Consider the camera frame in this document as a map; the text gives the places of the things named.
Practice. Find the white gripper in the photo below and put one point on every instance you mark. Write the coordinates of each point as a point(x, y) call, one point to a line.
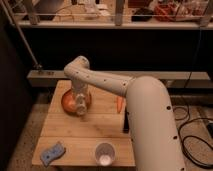
point(81, 107)

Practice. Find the clear plastic cup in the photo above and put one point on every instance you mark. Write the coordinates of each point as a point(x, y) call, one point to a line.
point(104, 154)

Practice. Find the orange carrot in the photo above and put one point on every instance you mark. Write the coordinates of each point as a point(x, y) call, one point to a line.
point(119, 103)

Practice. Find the metal diagonal pole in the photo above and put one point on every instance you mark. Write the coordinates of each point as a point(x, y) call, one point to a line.
point(37, 65)

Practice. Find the orange ceramic bowl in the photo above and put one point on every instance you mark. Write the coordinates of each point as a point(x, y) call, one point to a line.
point(68, 101)

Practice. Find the wooden shelf rail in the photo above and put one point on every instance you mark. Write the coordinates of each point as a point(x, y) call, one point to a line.
point(134, 25)

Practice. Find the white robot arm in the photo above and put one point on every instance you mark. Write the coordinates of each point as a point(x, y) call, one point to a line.
point(155, 141)

